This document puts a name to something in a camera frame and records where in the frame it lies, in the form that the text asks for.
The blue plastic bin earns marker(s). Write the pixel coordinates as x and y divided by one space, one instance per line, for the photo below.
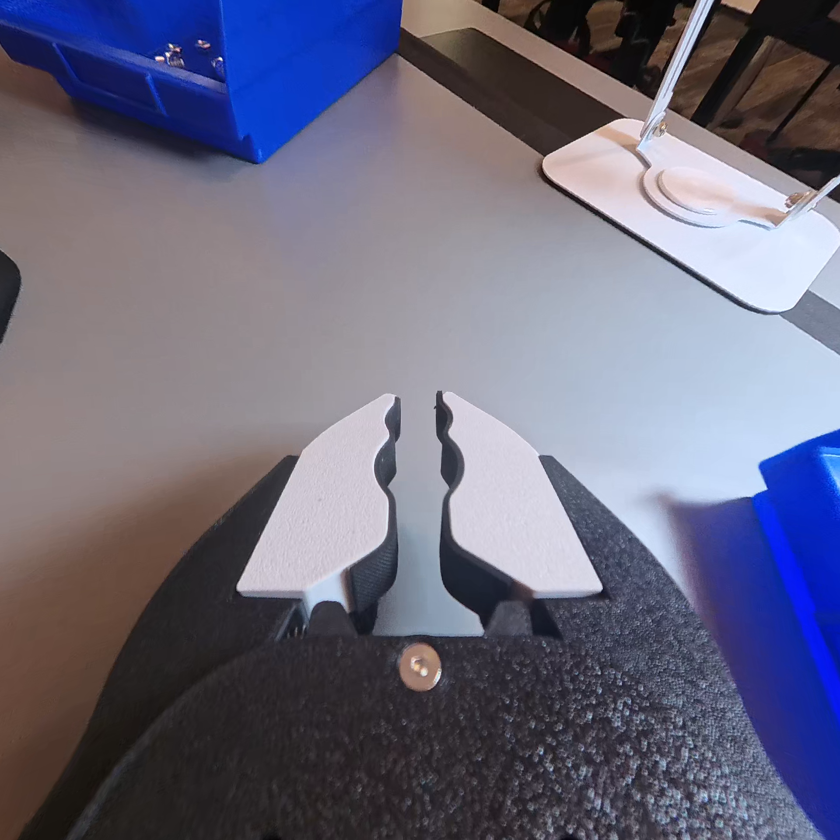
807 591
302 66

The white document stand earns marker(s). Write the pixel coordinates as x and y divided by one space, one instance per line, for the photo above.
696 210

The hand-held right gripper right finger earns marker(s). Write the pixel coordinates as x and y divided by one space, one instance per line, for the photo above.
521 519

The black wrist rest pad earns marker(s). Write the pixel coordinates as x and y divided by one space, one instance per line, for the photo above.
7 295

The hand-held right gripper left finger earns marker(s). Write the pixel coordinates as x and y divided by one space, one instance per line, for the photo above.
319 519

